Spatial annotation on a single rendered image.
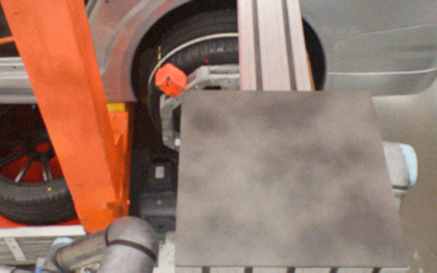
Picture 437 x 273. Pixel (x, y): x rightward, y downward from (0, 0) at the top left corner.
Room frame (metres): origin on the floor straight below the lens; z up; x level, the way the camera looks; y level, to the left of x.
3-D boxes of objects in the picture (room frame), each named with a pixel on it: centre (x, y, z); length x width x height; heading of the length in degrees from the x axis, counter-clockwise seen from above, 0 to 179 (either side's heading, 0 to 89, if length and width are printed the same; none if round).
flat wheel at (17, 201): (1.57, 0.82, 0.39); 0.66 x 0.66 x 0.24
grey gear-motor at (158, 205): (1.44, 0.26, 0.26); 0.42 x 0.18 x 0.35; 3
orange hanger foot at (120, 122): (1.48, 0.47, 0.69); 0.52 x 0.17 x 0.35; 3
